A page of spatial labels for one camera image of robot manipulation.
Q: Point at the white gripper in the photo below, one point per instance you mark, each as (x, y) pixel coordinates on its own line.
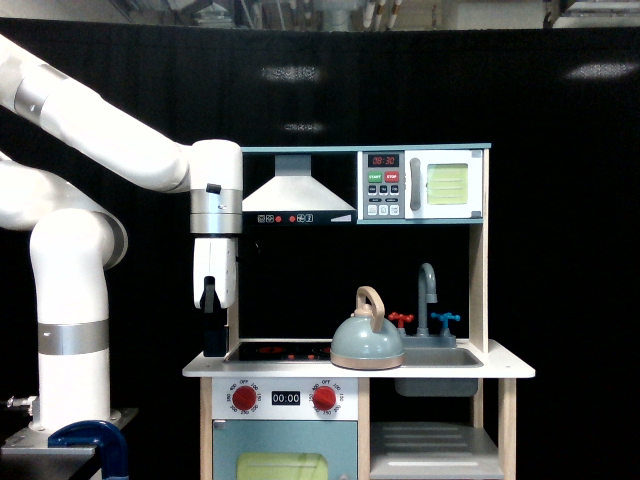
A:
(215, 284)

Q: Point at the grey toy teapot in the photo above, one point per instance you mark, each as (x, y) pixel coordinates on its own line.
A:
(367, 340)

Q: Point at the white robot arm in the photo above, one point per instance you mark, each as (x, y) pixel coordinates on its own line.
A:
(74, 241)

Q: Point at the black toy stove top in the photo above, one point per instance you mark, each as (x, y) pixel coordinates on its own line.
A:
(280, 351)

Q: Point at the left red oven knob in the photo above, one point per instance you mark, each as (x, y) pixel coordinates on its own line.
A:
(244, 398)

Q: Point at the red oven knob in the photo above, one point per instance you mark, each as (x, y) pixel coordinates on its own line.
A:
(324, 398)
(244, 398)

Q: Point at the blue toy oven door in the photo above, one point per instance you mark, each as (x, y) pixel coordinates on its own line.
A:
(285, 449)

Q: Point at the right red oven knob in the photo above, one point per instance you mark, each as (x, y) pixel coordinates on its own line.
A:
(324, 398)

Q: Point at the grey toy range hood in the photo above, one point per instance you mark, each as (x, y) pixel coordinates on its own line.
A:
(293, 197)

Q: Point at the blue clamp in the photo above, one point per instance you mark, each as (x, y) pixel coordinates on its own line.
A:
(105, 437)

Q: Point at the grey toy sink basin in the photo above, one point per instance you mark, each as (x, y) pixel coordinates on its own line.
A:
(437, 352)

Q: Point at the grey toy faucet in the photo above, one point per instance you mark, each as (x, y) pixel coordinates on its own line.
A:
(427, 294)

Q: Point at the white toy microwave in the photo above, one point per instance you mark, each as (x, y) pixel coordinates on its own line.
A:
(421, 184)

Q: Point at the grey lower shelf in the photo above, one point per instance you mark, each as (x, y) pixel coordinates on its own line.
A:
(432, 450)

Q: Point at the wooden toy kitchen frame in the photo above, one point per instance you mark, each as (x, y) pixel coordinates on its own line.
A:
(346, 289)

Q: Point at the red tap handle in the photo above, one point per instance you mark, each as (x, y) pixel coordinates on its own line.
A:
(401, 319)

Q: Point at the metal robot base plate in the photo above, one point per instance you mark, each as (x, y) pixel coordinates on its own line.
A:
(34, 439)

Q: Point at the blue tap handle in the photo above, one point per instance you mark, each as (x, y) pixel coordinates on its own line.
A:
(445, 319)

